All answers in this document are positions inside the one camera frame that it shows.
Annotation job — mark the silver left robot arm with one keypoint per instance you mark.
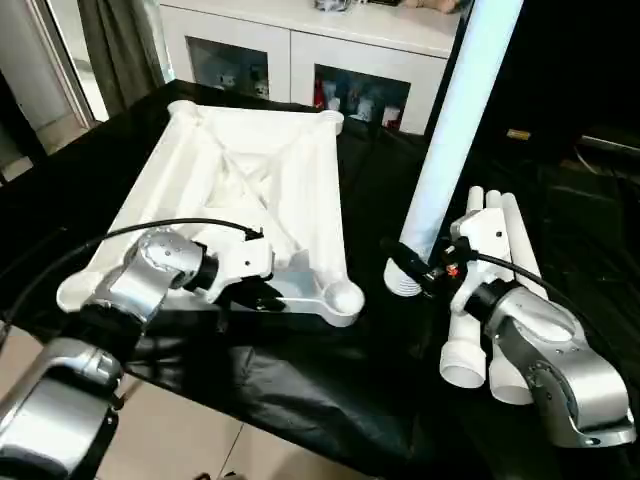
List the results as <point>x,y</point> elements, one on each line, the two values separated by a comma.
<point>150,265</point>

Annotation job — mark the black work mat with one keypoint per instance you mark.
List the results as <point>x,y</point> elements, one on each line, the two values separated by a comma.
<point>375,190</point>

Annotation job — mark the small yellow label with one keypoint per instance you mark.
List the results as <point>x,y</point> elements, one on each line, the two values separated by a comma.
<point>518,134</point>

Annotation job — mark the grey curtain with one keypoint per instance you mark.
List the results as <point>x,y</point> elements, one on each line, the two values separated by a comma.
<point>120,50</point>

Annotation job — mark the white plastic table leg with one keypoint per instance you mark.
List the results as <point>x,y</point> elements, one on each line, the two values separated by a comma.
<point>465,355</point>
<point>465,100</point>
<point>505,390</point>
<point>520,240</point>

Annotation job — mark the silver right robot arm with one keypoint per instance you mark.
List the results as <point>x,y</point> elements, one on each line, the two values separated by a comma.
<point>550,360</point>

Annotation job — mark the white glass-door cabinet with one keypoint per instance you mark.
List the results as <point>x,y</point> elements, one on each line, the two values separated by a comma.
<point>300,40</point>

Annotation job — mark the silver metal rail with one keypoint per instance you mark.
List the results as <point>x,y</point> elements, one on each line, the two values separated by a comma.
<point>610,147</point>

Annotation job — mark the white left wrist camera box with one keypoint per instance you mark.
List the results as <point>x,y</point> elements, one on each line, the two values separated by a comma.
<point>245,258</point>

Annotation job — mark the white plastic table top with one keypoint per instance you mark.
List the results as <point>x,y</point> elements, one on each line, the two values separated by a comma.
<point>260,170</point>

